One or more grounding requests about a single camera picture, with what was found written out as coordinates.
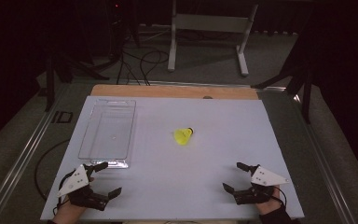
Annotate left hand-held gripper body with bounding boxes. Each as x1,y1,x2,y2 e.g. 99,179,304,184
56,163,110,212

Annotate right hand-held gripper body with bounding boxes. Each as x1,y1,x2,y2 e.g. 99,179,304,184
234,165,291,206

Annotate clear plastic container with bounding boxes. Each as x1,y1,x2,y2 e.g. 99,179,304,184
77,98,137,170

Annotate yellow shuttlecock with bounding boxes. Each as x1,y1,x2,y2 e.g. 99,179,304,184
172,126,195,147

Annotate person's right hand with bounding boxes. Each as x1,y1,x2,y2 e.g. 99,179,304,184
255,185,282,216

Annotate person's left hand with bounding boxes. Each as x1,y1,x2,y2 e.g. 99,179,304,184
54,176,95,222

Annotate black tripod stand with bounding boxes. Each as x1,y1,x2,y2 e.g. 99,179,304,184
44,43,110,113
251,27,314,125

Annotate white metal stand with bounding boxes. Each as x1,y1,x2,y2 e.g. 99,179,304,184
167,0,259,77

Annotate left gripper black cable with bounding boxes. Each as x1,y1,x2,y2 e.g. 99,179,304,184
53,173,73,217

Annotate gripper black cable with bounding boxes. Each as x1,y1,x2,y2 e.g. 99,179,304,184
271,189,289,209
53,173,73,217

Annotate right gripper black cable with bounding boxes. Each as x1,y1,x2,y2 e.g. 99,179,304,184
271,189,289,209

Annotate black floor cable loop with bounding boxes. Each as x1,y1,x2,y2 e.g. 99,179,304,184
34,138,71,201

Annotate aluminium floor rail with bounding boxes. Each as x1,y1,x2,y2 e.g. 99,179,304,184
293,92,358,224
0,83,70,224

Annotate black floor bracket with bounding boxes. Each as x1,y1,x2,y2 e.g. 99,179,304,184
50,110,75,124

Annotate tangled black floor cables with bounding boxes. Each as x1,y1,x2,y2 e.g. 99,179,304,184
116,43,171,87

